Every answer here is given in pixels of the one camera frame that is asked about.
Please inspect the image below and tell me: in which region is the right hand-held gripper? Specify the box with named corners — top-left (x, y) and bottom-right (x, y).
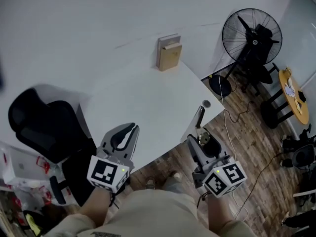
top-left (186, 129), bottom-right (248, 198)

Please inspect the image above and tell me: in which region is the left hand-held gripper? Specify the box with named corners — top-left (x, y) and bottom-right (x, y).
top-left (86, 122), bottom-right (141, 195)

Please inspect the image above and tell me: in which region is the person's right forearm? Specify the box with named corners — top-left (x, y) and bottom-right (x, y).
top-left (205, 193), bottom-right (238, 232)

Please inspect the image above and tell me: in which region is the person's left forearm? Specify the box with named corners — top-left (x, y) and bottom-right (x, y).
top-left (78, 187), bottom-right (117, 228)

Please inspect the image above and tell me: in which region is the white table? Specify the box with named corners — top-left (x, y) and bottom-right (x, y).
top-left (76, 54), bottom-right (226, 175)

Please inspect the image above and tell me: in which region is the black office chair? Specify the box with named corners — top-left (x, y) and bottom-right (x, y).
top-left (7, 87), bottom-right (97, 206)

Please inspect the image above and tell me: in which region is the person's beige clothing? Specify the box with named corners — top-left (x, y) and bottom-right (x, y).
top-left (43, 176), bottom-right (258, 237)

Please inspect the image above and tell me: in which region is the tan book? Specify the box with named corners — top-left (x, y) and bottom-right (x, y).
top-left (159, 42), bottom-right (183, 72)

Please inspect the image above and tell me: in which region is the black mesh chair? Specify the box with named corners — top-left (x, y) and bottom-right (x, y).
top-left (279, 129), bottom-right (316, 169)

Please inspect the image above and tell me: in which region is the round wooden side table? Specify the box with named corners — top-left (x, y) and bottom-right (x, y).
top-left (260, 62), bottom-right (310, 129)

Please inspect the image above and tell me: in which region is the crumpled white paper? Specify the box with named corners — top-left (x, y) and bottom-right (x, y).
top-left (283, 81), bottom-right (296, 98)

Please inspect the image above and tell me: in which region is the white box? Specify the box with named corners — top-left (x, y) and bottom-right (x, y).
top-left (1, 148), bottom-right (50, 186)

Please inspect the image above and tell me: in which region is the black floor fan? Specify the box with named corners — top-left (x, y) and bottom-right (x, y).
top-left (209, 8), bottom-right (283, 97)

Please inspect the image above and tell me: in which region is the yellow packet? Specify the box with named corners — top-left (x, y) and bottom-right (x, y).
top-left (24, 213), bottom-right (42, 235)

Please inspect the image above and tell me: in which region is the white cable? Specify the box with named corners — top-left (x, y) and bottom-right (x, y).
top-left (218, 68), bottom-right (249, 220)

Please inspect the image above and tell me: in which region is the black cable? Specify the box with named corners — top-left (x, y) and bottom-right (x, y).
top-left (197, 100), bottom-right (287, 208)

